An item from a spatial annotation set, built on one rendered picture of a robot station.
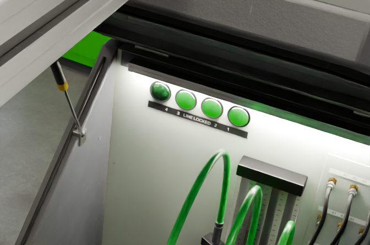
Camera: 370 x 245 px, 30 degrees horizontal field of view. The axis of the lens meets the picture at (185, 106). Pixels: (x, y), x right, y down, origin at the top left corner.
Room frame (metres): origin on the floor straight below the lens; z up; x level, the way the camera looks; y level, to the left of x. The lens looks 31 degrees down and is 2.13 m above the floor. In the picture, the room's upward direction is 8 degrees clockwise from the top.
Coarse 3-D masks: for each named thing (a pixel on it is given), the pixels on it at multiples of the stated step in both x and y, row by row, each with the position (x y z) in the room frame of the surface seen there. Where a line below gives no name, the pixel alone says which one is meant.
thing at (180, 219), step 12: (216, 156) 1.02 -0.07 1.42; (228, 156) 1.09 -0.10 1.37; (204, 168) 0.97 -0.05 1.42; (228, 168) 1.12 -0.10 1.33; (204, 180) 0.96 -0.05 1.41; (228, 180) 1.13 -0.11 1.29; (192, 192) 0.92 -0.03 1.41; (180, 216) 0.88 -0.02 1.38; (180, 228) 0.87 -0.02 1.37; (168, 240) 0.85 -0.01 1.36
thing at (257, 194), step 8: (248, 192) 0.99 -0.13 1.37; (256, 192) 0.99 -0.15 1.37; (248, 200) 0.96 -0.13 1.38; (256, 200) 1.06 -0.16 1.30; (240, 208) 0.94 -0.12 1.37; (248, 208) 0.95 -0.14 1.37; (256, 208) 1.07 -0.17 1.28; (240, 216) 0.92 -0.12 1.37; (256, 216) 1.08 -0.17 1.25; (240, 224) 0.91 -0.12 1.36; (256, 224) 1.08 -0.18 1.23; (232, 232) 0.90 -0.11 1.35; (232, 240) 0.89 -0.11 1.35; (248, 240) 1.08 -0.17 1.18
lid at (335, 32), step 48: (144, 0) 0.45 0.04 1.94; (192, 0) 0.44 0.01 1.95; (240, 0) 0.44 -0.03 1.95; (288, 0) 0.43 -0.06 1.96; (144, 48) 1.33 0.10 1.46; (192, 48) 1.10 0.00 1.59; (240, 48) 0.75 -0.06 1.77; (288, 48) 0.42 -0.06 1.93; (336, 48) 0.41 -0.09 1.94; (336, 96) 1.05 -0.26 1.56
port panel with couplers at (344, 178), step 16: (336, 160) 1.17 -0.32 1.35; (336, 176) 1.16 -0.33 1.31; (352, 176) 1.15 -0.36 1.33; (368, 176) 1.14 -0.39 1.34; (320, 192) 1.17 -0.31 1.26; (336, 192) 1.16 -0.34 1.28; (352, 192) 1.13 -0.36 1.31; (368, 192) 1.14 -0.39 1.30; (320, 208) 1.17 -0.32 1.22; (336, 208) 1.16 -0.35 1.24; (352, 208) 1.15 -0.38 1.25; (368, 208) 1.14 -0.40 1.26; (336, 224) 1.15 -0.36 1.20; (352, 224) 1.14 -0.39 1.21; (304, 240) 1.17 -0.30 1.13; (320, 240) 1.16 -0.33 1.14; (352, 240) 1.14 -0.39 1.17; (368, 240) 1.13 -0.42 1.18
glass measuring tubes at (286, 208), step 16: (240, 160) 1.20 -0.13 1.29; (256, 160) 1.21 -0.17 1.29; (240, 176) 1.21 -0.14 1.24; (256, 176) 1.18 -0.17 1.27; (272, 176) 1.17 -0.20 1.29; (288, 176) 1.17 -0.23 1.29; (304, 176) 1.18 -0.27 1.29; (240, 192) 1.19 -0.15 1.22; (272, 192) 1.17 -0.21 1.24; (288, 192) 1.15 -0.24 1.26; (272, 208) 1.17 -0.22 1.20; (288, 208) 1.16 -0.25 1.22; (272, 224) 1.17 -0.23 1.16; (240, 240) 1.21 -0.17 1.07; (256, 240) 1.19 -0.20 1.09; (272, 240) 1.18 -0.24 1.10
